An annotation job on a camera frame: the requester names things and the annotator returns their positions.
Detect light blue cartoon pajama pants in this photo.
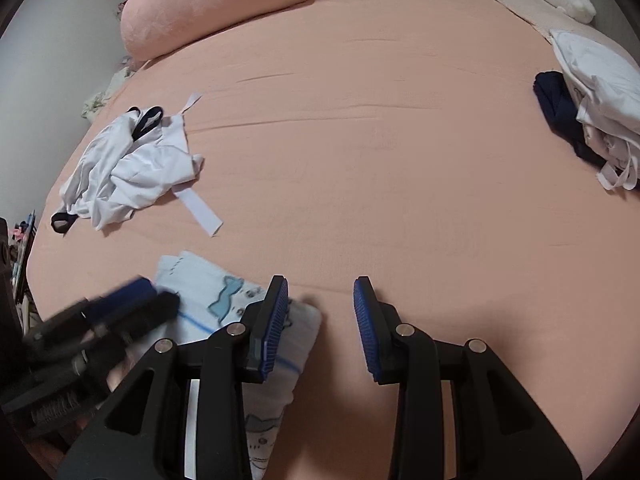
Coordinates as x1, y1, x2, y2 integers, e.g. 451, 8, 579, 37
126, 252, 321, 479

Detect white crumpled clothes pile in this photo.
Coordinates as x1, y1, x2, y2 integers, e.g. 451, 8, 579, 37
50, 93, 222, 236

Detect clothes heap on floor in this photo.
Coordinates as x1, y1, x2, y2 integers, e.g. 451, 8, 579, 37
80, 66, 134, 124

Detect folded white clothes stack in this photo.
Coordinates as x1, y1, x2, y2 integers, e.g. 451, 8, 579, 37
550, 29, 639, 191

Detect pink round bed sheet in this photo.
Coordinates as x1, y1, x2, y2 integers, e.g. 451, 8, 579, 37
28, 0, 639, 479

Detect folded navy garment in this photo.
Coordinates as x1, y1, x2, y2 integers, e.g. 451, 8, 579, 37
533, 70, 605, 168

